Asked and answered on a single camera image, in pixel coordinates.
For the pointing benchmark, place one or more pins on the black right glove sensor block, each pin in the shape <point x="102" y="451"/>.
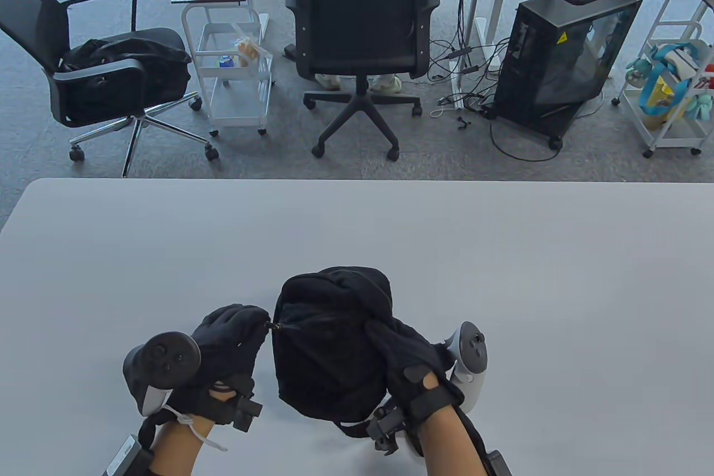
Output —
<point x="387" y="431"/>

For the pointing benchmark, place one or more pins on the orange snack packet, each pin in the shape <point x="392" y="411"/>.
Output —
<point x="248" y="51"/>

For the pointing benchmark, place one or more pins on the person's right hand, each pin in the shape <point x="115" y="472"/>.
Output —
<point x="413" y="364"/>

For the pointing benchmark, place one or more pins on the black bag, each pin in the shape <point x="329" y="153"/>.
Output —
<point x="145" y="46"/>

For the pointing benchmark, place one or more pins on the person's right forearm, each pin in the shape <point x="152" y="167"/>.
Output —
<point x="446" y="442"/>

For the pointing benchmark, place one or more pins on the black glove sensor block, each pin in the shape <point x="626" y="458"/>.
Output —
<point x="387" y="431"/>
<point x="246" y="413"/>

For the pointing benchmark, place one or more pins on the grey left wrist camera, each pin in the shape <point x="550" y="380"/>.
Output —
<point x="125" y="456"/>

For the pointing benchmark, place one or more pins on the white trolley with toys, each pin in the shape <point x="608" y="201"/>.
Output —
<point x="672" y="136"/>

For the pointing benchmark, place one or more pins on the person's left forearm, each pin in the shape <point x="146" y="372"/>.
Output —
<point x="173" y="451"/>

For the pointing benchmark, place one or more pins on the black left glove sensor block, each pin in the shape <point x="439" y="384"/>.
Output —
<point x="246" y="413"/>

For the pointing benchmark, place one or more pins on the person's left hand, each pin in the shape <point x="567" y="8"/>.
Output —
<point x="228" y="353"/>

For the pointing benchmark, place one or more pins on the black computer tower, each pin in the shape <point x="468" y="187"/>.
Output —
<point x="558" y="63"/>

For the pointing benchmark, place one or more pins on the teal plush toy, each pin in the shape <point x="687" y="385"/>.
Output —
<point x="638" y="71"/>
<point x="700" y="106"/>

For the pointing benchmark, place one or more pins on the black backpack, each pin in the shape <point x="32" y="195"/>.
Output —
<point x="323" y="353"/>

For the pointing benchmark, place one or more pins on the black office chair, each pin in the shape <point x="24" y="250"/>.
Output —
<point x="357" y="7"/>

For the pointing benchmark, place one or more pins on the black chair with chrome base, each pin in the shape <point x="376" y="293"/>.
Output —
<point x="28" y="13"/>

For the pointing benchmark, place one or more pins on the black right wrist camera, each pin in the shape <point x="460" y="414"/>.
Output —
<point x="498" y="465"/>

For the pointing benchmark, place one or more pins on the black white left hand controller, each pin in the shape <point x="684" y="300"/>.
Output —
<point x="162" y="361"/>

